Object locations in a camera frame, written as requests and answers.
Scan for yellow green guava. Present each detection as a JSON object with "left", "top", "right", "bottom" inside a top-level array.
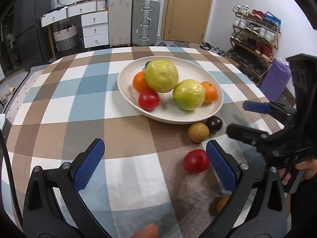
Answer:
[
  {"left": 145, "top": 59, "right": 179, "bottom": 93},
  {"left": 173, "top": 79, "right": 206, "bottom": 111}
]

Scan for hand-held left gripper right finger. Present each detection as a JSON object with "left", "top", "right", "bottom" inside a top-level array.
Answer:
[{"left": 198, "top": 139, "right": 289, "bottom": 238}]

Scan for wooden shoe rack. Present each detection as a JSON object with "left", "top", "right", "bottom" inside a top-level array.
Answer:
[{"left": 229, "top": 5, "right": 283, "bottom": 85}]

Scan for rows of shoes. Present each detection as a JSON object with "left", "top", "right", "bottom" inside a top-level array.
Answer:
[{"left": 230, "top": 4, "right": 282, "bottom": 75}]

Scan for purple bag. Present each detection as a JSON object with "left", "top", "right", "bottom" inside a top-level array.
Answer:
[{"left": 260, "top": 58, "right": 292, "bottom": 102}]

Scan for brown longan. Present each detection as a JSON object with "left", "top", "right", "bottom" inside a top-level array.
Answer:
[
  {"left": 216, "top": 196, "right": 231, "bottom": 214},
  {"left": 187, "top": 122, "right": 210, "bottom": 143}
]

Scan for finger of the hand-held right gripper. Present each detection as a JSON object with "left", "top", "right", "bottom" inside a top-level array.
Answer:
[
  {"left": 226, "top": 123, "right": 271, "bottom": 152},
  {"left": 243, "top": 100, "right": 298, "bottom": 121}
]

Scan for red tomato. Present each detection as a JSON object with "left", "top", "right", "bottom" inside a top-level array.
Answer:
[
  {"left": 183, "top": 149, "right": 210, "bottom": 174},
  {"left": 138, "top": 90, "right": 159, "bottom": 112}
]

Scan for brown doormat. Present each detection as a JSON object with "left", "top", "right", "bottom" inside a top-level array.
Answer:
[{"left": 282, "top": 88, "right": 296, "bottom": 106}]

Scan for pair of beige slippers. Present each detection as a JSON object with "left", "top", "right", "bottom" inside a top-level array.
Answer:
[{"left": 0, "top": 87, "right": 16, "bottom": 103}]

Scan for black cable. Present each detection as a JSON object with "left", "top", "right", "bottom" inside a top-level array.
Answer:
[{"left": 0, "top": 129, "right": 24, "bottom": 228}]

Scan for cream round plate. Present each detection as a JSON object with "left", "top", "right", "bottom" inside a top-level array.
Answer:
[{"left": 117, "top": 57, "right": 224, "bottom": 125}]

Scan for person's left hand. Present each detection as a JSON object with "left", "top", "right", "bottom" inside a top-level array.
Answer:
[{"left": 130, "top": 223, "right": 159, "bottom": 238}]

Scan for person's right hand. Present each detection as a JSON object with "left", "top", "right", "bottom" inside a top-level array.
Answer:
[{"left": 281, "top": 157, "right": 317, "bottom": 186}]

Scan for wooden door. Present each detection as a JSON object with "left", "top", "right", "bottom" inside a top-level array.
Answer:
[{"left": 160, "top": 0, "right": 216, "bottom": 44}]

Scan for dark grey fridge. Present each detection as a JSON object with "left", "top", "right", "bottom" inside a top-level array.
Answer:
[{"left": 10, "top": 0, "right": 53, "bottom": 66}]

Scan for silver suitcase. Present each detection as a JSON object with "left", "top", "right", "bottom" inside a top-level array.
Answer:
[{"left": 131, "top": 0, "right": 161, "bottom": 47}]

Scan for dark purple plum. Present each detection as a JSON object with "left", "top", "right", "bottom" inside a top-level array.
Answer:
[{"left": 206, "top": 116, "right": 223, "bottom": 133}]

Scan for pile of floor shoes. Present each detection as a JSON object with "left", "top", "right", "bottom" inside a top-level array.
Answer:
[{"left": 200, "top": 42, "right": 227, "bottom": 56}]

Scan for dotted white rug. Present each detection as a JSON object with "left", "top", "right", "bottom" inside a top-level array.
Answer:
[{"left": 5, "top": 63, "right": 52, "bottom": 114}]

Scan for beige suitcase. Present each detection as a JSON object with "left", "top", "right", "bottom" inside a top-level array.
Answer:
[{"left": 108, "top": 0, "right": 133, "bottom": 47}]

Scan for dark glass wardrobe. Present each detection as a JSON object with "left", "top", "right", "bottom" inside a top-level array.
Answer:
[{"left": 0, "top": 5, "right": 18, "bottom": 80}]

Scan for orange tangerine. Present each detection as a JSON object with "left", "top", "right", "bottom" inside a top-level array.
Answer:
[
  {"left": 201, "top": 81, "right": 218, "bottom": 104},
  {"left": 133, "top": 71, "right": 153, "bottom": 92}
]

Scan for woven laundry basket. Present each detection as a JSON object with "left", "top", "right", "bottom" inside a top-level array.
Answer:
[{"left": 53, "top": 25, "right": 78, "bottom": 51}]

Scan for white drawer dresser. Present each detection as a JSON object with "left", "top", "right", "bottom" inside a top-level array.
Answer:
[{"left": 40, "top": 0, "right": 109, "bottom": 49}]

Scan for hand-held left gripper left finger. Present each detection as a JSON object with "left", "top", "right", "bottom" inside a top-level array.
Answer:
[{"left": 22, "top": 138, "right": 112, "bottom": 238}]

